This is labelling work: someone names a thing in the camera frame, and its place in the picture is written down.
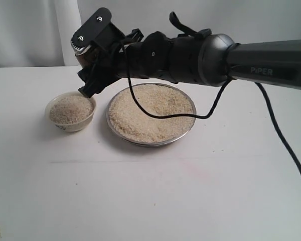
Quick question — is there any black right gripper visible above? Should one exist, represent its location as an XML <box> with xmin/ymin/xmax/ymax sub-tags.
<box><xmin>77</xmin><ymin>32</ymin><xmax>203</xmax><ymax>97</ymax></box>

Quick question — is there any brown wooden cup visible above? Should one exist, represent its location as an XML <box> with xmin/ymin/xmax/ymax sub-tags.
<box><xmin>75</xmin><ymin>46</ymin><xmax>100</xmax><ymax>68</ymax></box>

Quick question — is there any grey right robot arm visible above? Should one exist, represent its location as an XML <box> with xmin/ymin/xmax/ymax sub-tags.
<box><xmin>78</xmin><ymin>32</ymin><xmax>301</xmax><ymax>96</ymax></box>

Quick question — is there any white floral ceramic bowl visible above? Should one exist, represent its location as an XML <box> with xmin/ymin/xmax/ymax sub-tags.
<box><xmin>45</xmin><ymin>91</ymin><xmax>97</xmax><ymax>132</ymax></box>

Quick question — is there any round steel rice tray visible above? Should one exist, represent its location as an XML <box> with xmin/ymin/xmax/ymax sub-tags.
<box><xmin>106</xmin><ymin>83</ymin><xmax>197</xmax><ymax>147</ymax></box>

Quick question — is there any white backdrop curtain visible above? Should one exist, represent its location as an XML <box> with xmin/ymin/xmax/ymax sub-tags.
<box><xmin>0</xmin><ymin>1</ymin><xmax>301</xmax><ymax>67</ymax></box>

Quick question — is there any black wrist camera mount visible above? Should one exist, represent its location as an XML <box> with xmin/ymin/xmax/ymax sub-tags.
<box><xmin>71</xmin><ymin>7</ymin><xmax>125</xmax><ymax>55</ymax></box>

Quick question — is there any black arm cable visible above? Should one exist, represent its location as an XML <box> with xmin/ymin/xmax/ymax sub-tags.
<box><xmin>117</xmin><ymin>11</ymin><xmax>301</xmax><ymax>241</ymax></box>

